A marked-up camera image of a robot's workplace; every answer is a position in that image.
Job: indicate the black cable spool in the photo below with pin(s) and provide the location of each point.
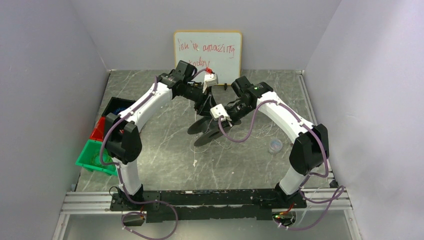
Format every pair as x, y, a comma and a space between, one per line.
206, 129

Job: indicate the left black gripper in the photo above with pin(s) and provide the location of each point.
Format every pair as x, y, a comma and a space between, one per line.
205, 103

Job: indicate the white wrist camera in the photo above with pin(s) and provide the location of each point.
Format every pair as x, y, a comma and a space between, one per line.
210, 79
220, 112

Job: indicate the aluminium frame rail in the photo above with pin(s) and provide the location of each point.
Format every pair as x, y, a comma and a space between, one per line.
239, 159

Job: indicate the clear round container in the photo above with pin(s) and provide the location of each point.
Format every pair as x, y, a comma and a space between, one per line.
275, 146

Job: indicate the black bin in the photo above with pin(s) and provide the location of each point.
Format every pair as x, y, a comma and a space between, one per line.
117, 105

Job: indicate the yellow-framed whiteboard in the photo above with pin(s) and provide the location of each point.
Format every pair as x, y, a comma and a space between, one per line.
220, 51

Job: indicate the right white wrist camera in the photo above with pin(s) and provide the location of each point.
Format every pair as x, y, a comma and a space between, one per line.
220, 112

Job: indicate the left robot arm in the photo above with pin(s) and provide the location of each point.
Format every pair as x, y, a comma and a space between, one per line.
121, 138

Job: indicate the red bin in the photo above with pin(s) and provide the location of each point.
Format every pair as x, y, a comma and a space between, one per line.
98, 131

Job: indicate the green bin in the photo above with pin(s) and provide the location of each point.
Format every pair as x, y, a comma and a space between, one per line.
89, 159

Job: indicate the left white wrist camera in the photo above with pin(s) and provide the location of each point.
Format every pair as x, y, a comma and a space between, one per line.
210, 79

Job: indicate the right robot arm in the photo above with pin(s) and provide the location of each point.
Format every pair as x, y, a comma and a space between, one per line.
310, 144

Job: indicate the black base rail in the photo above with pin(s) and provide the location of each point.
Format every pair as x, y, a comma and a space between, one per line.
185, 205

